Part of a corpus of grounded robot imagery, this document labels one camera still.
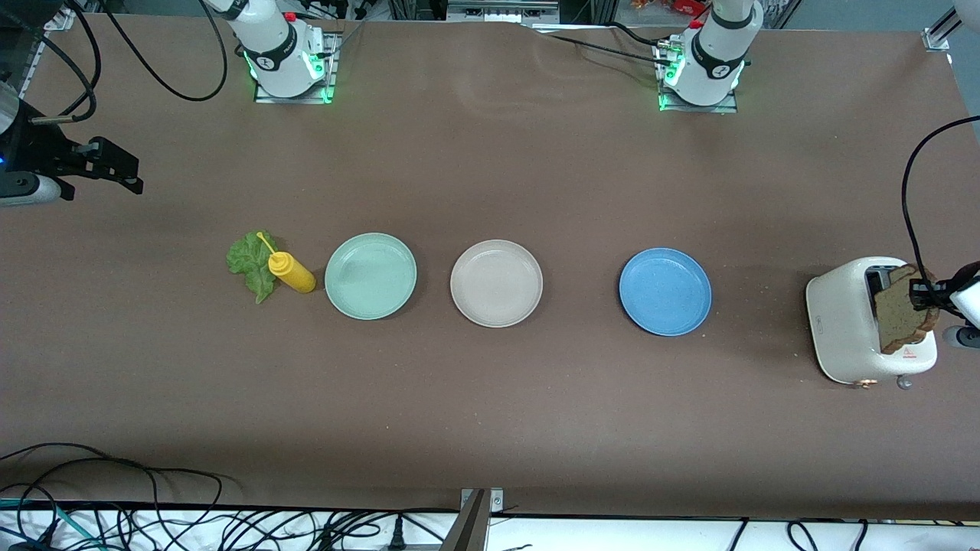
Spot aluminium frame profile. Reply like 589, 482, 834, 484
923, 0, 980, 53

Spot left base black cable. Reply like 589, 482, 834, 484
536, 21, 678, 68

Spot beige plate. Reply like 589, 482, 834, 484
450, 240, 544, 328

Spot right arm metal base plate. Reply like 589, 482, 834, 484
254, 31, 339, 105

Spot black table-edge cable loop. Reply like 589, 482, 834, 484
0, 442, 224, 507

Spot white two-slot toaster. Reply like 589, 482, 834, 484
805, 256, 939, 386

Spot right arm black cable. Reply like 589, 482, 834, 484
0, 0, 229, 123

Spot mint green plate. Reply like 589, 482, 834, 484
325, 233, 418, 321

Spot green lettuce leaf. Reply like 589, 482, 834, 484
227, 231, 280, 305

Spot metal table clamp bracket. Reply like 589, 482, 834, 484
440, 487, 505, 551

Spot yellow mustard squeeze bottle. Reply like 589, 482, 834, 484
256, 232, 317, 295

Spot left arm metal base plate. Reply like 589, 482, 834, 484
657, 42, 740, 114

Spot teal cable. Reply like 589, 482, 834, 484
0, 497, 104, 550

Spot blue plate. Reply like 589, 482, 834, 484
619, 247, 713, 337

